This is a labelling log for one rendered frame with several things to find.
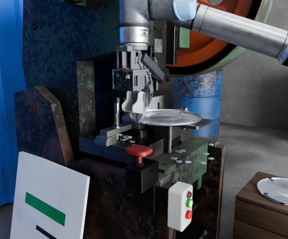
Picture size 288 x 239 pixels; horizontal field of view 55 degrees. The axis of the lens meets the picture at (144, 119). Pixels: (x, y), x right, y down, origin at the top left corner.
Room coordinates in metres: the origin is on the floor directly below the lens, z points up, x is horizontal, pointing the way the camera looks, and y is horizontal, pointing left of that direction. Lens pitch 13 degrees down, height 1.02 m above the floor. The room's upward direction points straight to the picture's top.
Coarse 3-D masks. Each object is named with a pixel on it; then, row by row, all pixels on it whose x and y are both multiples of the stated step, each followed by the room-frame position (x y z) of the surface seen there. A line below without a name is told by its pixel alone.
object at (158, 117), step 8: (152, 112) 1.19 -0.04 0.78; (160, 112) 1.19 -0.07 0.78; (168, 112) 1.19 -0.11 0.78; (176, 112) 1.19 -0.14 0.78; (184, 112) 1.19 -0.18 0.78; (192, 112) 1.18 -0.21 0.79; (144, 120) 1.04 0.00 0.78; (152, 120) 1.04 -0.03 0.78; (160, 120) 1.04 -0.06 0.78; (168, 120) 1.04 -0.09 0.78; (176, 120) 1.04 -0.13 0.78; (184, 120) 1.04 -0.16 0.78; (192, 120) 1.04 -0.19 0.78
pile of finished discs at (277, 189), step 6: (264, 180) 1.40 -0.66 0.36; (270, 180) 1.42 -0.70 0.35; (276, 180) 1.40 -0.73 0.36; (282, 180) 1.40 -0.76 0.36; (258, 186) 1.33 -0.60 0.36; (264, 186) 1.33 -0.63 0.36; (270, 186) 1.33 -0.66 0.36; (276, 186) 1.32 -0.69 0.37; (282, 186) 1.32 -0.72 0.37; (264, 192) 1.27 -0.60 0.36; (270, 192) 1.27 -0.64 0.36; (276, 192) 1.27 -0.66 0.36; (282, 192) 1.26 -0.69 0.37; (270, 198) 1.20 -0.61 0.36; (276, 198) 1.21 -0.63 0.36; (282, 198) 1.21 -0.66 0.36; (282, 204) 1.16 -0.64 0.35
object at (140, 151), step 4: (128, 148) 0.77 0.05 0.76; (132, 148) 0.77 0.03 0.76; (136, 148) 0.77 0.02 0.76; (140, 148) 0.77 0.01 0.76; (144, 148) 0.77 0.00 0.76; (148, 148) 0.77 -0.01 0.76; (152, 148) 0.78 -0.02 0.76; (128, 152) 0.76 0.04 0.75; (132, 152) 0.75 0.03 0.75; (136, 152) 0.74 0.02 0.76; (140, 152) 0.74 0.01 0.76; (144, 152) 0.74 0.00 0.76; (148, 152) 0.75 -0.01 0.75; (136, 156) 0.77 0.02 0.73; (140, 156) 0.74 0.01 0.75; (136, 160) 0.77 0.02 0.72; (140, 160) 0.77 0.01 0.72
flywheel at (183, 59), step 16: (208, 0) 1.42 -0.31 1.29; (224, 0) 1.35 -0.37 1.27; (240, 0) 1.28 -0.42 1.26; (256, 0) 1.29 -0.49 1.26; (192, 32) 1.44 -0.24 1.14; (192, 48) 1.44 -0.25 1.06; (208, 48) 1.35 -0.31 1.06; (224, 48) 1.32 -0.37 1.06; (176, 64) 1.45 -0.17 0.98; (192, 64) 1.40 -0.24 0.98
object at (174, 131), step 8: (200, 120) 1.05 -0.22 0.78; (208, 120) 1.05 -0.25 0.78; (160, 128) 1.06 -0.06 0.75; (168, 128) 1.04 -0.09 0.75; (176, 128) 1.07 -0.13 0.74; (192, 128) 0.96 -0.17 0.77; (200, 128) 0.97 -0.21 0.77; (160, 136) 1.06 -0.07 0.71; (168, 136) 1.04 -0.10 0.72; (176, 136) 1.07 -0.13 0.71; (168, 144) 1.04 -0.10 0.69; (176, 144) 1.08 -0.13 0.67; (168, 152) 1.04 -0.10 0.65
